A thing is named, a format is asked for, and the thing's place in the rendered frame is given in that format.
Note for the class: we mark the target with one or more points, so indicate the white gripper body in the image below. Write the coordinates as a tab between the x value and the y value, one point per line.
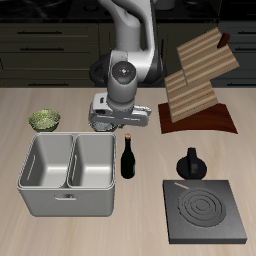
133	118

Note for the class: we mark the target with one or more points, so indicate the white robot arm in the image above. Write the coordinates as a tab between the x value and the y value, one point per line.
123	80

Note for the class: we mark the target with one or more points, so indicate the green bowl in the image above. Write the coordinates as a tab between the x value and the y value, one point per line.
44	120

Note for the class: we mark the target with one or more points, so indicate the black wine bottle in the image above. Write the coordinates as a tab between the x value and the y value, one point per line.
127	163

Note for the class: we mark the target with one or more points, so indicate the wooden slat rack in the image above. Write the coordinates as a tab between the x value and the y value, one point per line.
195	90

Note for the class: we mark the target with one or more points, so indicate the round black stove knob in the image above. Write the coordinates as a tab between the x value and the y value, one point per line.
191	166

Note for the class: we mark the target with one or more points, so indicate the white two-bin basket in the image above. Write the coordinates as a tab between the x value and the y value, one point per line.
66	196

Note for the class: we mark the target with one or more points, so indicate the dark kitchen cupboards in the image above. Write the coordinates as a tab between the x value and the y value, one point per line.
50	50

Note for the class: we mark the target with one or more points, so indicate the dark grey stove plate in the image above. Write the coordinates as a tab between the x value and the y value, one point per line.
203	210

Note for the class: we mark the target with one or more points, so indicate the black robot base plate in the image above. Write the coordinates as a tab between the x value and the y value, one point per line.
95	71

